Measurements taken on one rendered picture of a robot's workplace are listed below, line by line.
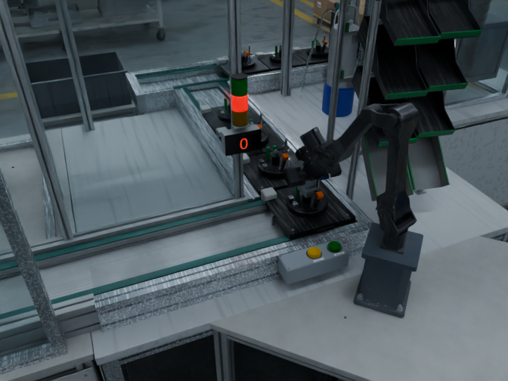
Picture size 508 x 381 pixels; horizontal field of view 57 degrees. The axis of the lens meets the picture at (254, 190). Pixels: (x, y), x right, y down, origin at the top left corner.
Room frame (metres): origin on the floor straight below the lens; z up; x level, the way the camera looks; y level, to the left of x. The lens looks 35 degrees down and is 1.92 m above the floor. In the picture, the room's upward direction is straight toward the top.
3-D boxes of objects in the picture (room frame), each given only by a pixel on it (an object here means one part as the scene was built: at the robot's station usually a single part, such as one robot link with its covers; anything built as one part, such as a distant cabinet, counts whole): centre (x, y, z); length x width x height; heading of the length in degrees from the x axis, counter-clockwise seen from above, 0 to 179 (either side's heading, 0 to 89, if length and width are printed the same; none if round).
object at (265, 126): (1.73, 0.01, 1.01); 0.24 x 0.24 x 0.13; 22
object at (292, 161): (1.51, -0.08, 1.01); 0.24 x 0.24 x 0.13; 22
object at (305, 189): (1.28, -0.17, 1.06); 0.08 x 0.04 x 0.07; 22
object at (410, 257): (0.97, -0.39, 0.96); 0.15 x 0.15 x 0.20; 67
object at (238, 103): (1.31, 0.04, 1.33); 0.05 x 0.05 x 0.05
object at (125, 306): (1.02, 0.02, 0.91); 0.89 x 0.06 x 0.11; 112
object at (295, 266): (1.04, -0.18, 0.93); 0.21 x 0.07 x 0.06; 112
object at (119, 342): (1.68, -0.01, 0.84); 1.50 x 1.41 x 0.03; 112
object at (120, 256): (1.18, 0.11, 0.91); 0.84 x 0.28 x 0.10; 112
